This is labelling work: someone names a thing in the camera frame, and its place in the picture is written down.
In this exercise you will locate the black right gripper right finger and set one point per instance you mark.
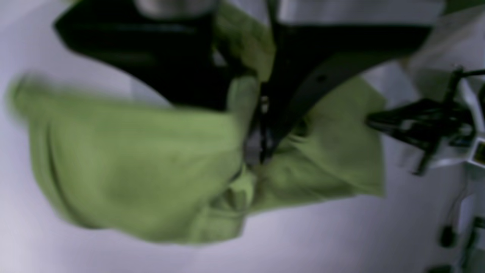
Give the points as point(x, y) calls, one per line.
point(311, 61)

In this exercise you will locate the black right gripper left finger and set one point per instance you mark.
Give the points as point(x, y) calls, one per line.
point(173, 55)

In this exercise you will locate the green T-shirt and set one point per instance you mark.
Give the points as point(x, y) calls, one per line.
point(178, 174)

